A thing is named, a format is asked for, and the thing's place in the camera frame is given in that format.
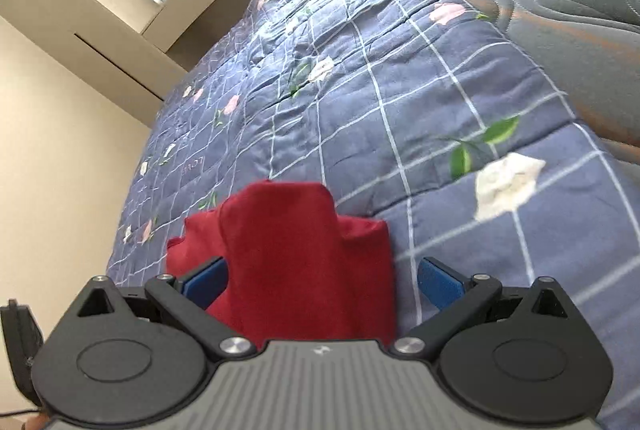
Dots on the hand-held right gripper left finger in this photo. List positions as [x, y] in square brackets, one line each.
[207, 282]

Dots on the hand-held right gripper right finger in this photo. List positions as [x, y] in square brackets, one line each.
[440, 282]

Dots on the red shirt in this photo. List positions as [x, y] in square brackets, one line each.
[310, 270]

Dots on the blue floral quilted bed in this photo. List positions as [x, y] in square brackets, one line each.
[400, 110]

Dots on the beige wooden cabinet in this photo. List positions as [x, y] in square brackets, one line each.
[100, 25]

